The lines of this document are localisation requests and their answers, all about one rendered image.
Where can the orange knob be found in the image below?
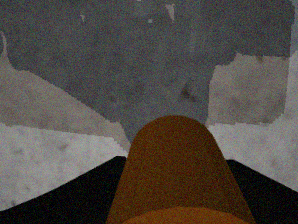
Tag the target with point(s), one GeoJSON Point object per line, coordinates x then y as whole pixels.
{"type": "Point", "coordinates": [175, 174]}

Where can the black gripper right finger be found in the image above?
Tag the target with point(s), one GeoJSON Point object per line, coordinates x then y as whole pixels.
{"type": "Point", "coordinates": [269, 202]}

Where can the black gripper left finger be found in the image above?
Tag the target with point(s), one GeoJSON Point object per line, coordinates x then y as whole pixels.
{"type": "Point", "coordinates": [84, 200]}

